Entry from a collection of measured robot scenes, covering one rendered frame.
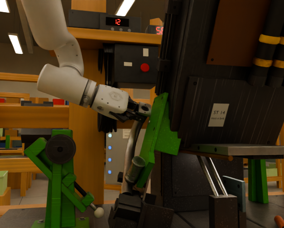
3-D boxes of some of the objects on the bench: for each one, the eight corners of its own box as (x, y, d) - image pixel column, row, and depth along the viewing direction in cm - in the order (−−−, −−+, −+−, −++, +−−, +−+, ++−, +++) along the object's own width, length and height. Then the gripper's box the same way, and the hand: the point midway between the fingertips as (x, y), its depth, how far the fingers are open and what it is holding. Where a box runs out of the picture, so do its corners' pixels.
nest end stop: (134, 223, 70) (140, 212, 67) (112, 219, 69) (118, 208, 66) (134, 219, 71) (140, 208, 68) (112, 215, 70) (118, 204, 67)
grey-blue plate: (248, 239, 64) (247, 181, 65) (241, 240, 64) (239, 181, 65) (228, 226, 74) (227, 175, 75) (221, 227, 73) (220, 175, 74)
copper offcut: (290, 234, 68) (290, 225, 68) (280, 233, 68) (280, 225, 68) (282, 223, 76) (282, 215, 76) (274, 222, 77) (273, 215, 77)
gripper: (92, 89, 89) (142, 108, 93) (81, 120, 76) (139, 141, 80) (99, 71, 84) (151, 92, 88) (88, 102, 72) (150, 124, 75)
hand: (140, 113), depth 84 cm, fingers closed on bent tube, 3 cm apart
